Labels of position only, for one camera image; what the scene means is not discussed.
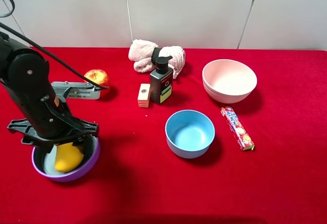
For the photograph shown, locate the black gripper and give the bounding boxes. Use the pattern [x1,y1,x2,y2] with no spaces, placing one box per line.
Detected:
[6,86,99,154]

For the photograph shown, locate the yellow mango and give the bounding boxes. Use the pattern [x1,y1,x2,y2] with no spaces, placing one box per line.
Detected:
[54,142,84,173]

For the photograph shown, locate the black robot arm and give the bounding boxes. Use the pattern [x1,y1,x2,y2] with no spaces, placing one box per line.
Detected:
[1,33,99,153]

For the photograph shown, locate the purple frying pan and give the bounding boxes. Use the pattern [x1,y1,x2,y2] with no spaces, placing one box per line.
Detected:
[32,136,100,182]

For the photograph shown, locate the red apple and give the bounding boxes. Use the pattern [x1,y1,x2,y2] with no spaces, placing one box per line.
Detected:
[84,69,110,99]

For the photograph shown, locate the beige small block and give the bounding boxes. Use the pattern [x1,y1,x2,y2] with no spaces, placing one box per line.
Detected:
[137,84,150,108]

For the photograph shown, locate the black pump bottle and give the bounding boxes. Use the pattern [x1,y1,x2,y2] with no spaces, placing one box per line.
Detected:
[150,56,173,104]

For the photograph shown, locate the blue bowl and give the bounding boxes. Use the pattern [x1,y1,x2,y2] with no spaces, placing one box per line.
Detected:
[165,110,216,159]

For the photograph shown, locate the red table cloth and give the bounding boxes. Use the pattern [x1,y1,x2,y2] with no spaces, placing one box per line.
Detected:
[1,48,326,223]

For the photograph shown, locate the pink bowl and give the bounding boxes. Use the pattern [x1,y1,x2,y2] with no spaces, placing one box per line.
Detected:
[202,59,258,104]

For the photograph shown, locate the red candy stick pack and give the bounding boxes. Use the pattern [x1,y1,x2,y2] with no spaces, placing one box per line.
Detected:
[221,107,254,151]

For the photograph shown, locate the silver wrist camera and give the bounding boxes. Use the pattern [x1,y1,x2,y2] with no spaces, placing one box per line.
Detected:
[51,81,101,100]

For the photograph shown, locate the black cable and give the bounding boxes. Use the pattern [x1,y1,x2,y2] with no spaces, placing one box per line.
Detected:
[0,0,110,90]

